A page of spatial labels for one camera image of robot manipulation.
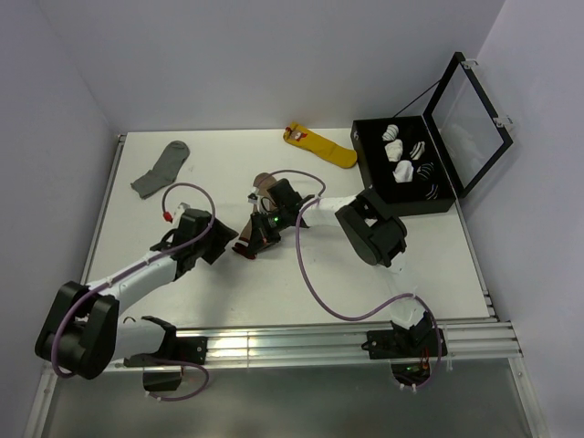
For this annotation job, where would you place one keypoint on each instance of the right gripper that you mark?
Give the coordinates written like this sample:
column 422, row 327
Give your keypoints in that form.
column 262, row 236

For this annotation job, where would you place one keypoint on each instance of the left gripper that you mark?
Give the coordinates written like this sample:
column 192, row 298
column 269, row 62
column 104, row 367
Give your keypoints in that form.
column 222, row 235

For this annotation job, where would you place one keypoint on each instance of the tan sock with red cuff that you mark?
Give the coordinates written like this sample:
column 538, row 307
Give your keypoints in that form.
column 262, row 181

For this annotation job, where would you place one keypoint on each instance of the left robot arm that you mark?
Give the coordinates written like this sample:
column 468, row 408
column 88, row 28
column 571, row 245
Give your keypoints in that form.
column 82, row 333

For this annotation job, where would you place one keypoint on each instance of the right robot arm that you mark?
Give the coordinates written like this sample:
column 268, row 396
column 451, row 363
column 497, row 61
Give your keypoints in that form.
column 375, row 233

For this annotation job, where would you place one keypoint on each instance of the grey sock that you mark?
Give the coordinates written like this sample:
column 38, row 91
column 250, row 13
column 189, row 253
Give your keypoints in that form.
column 164, row 171

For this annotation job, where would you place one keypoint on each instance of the yellow sock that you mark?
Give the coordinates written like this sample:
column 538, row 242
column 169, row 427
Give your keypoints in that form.
column 329, row 151

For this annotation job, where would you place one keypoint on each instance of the white rolled sock front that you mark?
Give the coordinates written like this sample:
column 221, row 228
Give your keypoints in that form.
column 403, row 172

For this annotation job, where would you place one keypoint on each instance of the black display box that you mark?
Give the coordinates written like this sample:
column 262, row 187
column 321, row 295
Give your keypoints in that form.
column 376, row 171

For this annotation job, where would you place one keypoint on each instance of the white striped rolled sock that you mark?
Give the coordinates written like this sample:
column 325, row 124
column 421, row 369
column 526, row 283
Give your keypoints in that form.
column 391, row 133

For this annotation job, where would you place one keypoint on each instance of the black striped rolled sock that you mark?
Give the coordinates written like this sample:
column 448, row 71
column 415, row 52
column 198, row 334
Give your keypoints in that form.
column 425, row 171

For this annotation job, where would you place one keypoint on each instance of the dark striped rolled sock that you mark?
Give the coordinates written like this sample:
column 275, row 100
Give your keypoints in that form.
column 433, row 192

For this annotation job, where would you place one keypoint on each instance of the black white rolled sock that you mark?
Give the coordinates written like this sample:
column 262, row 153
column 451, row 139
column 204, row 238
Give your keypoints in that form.
column 417, row 150

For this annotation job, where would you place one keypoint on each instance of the glass box lid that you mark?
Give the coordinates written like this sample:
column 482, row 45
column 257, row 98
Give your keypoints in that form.
column 468, row 133

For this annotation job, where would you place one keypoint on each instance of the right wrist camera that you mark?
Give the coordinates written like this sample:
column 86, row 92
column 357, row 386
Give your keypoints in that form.
column 256, row 199

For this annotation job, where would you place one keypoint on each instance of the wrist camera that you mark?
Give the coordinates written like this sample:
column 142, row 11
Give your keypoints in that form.
column 256, row 199
column 174, row 216

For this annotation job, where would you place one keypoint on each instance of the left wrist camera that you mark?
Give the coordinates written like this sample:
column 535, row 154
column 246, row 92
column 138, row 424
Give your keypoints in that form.
column 174, row 216

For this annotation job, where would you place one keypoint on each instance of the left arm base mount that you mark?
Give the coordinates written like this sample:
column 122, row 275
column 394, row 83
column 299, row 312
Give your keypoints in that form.
column 180, row 352

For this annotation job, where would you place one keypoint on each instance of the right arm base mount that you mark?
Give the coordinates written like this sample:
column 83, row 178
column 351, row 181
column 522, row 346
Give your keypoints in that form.
column 404, row 344

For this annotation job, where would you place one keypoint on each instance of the aluminium frame rail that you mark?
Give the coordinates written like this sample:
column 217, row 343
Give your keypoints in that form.
column 298, row 346

